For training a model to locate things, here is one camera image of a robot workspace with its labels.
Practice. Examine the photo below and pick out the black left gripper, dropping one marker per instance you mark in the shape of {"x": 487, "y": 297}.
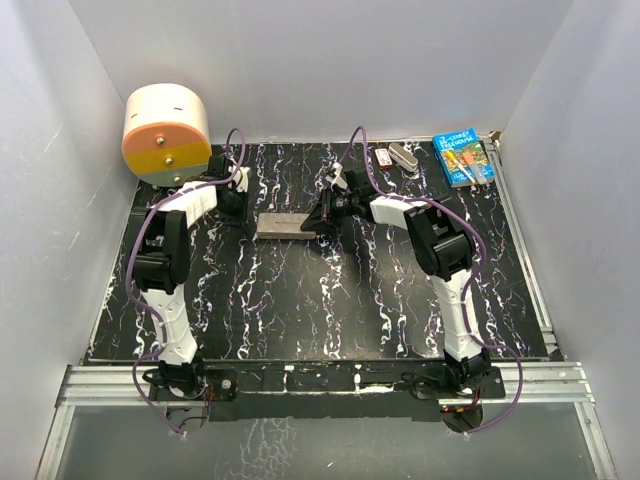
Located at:
{"x": 241, "y": 217}

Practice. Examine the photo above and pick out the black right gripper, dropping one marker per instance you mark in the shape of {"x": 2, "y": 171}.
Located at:
{"x": 315, "y": 221}

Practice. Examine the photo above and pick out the grey glasses case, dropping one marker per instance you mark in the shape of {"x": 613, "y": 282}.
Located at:
{"x": 282, "y": 226}

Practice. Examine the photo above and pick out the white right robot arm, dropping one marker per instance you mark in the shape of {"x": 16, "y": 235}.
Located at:
{"x": 444, "y": 251}

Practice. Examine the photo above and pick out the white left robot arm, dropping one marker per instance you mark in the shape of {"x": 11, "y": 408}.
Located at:
{"x": 160, "y": 253}

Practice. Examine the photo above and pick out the round mini drawer cabinet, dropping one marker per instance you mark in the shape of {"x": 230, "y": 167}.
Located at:
{"x": 166, "y": 137}

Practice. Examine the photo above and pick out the small red white box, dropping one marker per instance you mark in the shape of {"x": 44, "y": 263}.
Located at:
{"x": 383, "y": 158}

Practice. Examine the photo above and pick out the yellow white marker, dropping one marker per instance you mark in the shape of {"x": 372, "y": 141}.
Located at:
{"x": 460, "y": 166}

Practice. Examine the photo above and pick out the orange grey marker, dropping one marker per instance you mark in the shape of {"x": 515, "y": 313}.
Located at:
{"x": 475, "y": 168}

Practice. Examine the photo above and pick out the blue paperback book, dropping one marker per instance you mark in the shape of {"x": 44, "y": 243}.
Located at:
{"x": 459, "y": 142}

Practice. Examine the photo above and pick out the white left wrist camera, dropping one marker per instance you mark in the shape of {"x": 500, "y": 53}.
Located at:
{"x": 240, "y": 182}

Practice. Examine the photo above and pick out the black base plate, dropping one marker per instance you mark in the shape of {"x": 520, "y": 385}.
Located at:
{"x": 336, "y": 389}

